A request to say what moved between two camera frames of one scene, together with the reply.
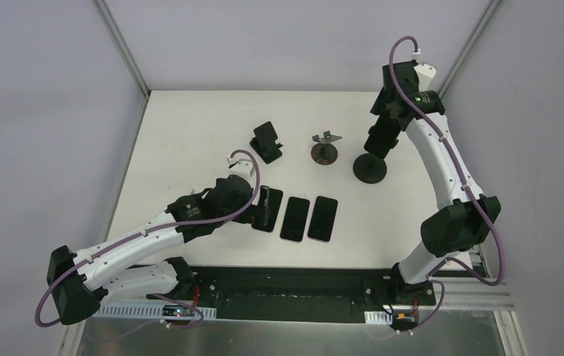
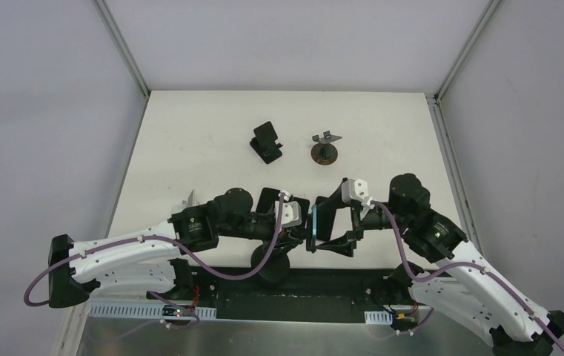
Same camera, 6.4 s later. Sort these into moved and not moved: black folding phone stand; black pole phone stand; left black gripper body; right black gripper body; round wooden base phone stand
Moved: left black gripper body; black pole phone stand; right black gripper body
Not moved: black folding phone stand; round wooden base phone stand
